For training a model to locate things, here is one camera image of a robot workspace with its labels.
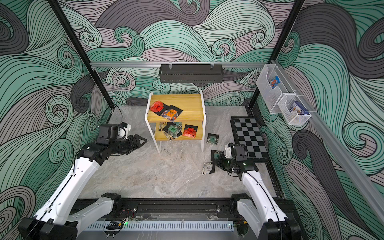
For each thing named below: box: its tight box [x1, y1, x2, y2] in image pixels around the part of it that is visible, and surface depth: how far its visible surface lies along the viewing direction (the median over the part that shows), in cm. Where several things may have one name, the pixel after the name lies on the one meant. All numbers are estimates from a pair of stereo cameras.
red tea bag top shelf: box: [149, 100, 170, 116], surface depth 76 cm
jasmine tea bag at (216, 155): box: [210, 149, 225, 161], surface depth 95 cm
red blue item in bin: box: [270, 75, 281, 89], surface depth 85 cm
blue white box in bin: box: [289, 100, 310, 115], surface depth 66 cm
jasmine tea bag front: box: [206, 133, 220, 145], surface depth 102 cm
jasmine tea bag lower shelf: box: [162, 121, 183, 140], surface depth 87 cm
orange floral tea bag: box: [161, 104, 183, 121], surface depth 74 cm
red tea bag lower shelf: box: [183, 124, 198, 138], surface depth 87 cm
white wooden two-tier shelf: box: [144, 90, 207, 154], surface depth 79 cm
